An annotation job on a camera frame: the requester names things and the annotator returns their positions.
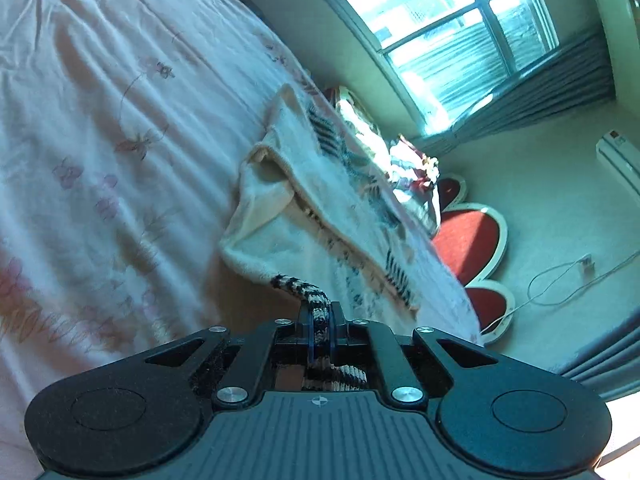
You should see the cream black striped knit sweater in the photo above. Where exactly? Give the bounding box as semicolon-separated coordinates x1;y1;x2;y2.
220;84;422;391

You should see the red white scalloped headboard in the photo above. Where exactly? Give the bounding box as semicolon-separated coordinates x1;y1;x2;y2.
433;174;515;346

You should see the folded floral yellow quilt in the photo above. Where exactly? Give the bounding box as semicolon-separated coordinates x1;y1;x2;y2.
324;86;390;168

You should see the pink floral bed sheet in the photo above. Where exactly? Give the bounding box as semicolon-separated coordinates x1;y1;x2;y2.
1;0;480;479

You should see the large glass window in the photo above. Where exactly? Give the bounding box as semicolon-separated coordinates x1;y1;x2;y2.
324;0;560;136

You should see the teal window curtain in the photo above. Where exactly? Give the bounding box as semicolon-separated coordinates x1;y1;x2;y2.
416;26;615;156

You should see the white power cable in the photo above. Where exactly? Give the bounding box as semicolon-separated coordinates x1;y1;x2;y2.
479;252;640;336

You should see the white wall air conditioner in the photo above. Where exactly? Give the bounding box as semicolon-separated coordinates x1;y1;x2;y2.
596;130;639;195

